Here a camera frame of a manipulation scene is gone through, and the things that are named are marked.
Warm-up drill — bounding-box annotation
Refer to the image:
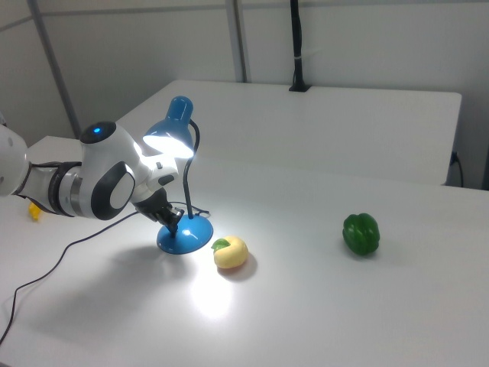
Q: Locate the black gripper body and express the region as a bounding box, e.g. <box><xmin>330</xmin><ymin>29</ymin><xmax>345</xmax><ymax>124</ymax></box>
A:
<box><xmin>133</xmin><ymin>189</ymin><xmax>184</xmax><ymax>227</ymax></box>

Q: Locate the blue desk lamp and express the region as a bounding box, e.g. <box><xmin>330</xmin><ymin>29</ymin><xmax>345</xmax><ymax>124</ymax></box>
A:
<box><xmin>142</xmin><ymin>95</ymin><xmax>215</xmax><ymax>255</ymax></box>

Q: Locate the yellow peach with leaf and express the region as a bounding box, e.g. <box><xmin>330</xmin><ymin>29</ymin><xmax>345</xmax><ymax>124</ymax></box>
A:
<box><xmin>211</xmin><ymin>235</ymin><xmax>250</xmax><ymax>271</ymax></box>

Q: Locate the green bell pepper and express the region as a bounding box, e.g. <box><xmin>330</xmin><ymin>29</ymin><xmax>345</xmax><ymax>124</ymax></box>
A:
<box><xmin>342</xmin><ymin>213</ymin><xmax>382</xmax><ymax>258</ymax></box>

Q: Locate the black clamped pole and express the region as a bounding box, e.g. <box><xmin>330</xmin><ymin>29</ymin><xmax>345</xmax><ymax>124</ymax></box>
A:
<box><xmin>288</xmin><ymin>0</ymin><xmax>312</xmax><ymax>93</ymax></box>

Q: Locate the grey partition post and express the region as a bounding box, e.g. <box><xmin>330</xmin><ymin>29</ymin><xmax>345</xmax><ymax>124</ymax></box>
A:
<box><xmin>27</xmin><ymin>0</ymin><xmax>84</xmax><ymax>141</ymax></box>
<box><xmin>224</xmin><ymin>0</ymin><xmax>253</xmax><ymax>83</ymax></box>

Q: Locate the black lamp power cable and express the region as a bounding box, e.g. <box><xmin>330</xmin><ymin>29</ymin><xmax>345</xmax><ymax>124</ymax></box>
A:
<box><xmin>0</xmin><ymin>201</ymin><xmax>213</xmax><ymax>347</ymax></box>

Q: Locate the black wall cable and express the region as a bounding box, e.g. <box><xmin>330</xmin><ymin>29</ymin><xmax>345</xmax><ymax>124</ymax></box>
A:
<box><xmin>452</xmin><ymin>151</ymin><xmax>465</xmax><ymax>189</ymax></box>

